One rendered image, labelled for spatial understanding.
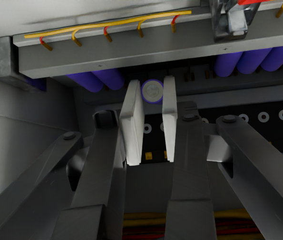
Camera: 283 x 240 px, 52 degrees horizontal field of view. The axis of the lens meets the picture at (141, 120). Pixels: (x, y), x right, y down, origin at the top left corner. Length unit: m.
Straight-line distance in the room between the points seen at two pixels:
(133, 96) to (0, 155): 0.11
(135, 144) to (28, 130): 0.13
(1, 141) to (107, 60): 0.10
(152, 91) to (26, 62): 0.09
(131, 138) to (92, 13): 0.08
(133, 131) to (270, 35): 0.10
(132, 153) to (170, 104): 0.03
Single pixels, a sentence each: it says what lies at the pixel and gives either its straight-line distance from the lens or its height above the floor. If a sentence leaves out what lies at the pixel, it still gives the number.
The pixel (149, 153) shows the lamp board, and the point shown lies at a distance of 0.31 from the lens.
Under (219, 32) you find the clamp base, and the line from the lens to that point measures 0.17.
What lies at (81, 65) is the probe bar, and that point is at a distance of 0.20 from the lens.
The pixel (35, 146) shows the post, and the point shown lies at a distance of 0.27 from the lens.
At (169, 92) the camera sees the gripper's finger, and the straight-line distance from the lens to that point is 0.17.
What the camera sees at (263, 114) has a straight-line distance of 0.32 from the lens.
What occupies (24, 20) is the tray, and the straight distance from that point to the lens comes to 0.20.
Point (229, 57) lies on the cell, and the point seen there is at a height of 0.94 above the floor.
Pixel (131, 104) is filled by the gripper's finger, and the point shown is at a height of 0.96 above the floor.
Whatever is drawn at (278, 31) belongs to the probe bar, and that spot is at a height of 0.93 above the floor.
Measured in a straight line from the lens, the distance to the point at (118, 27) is 0.19.
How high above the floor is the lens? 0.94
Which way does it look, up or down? 9 degrees up
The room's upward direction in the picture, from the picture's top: 173 degrees clockwise
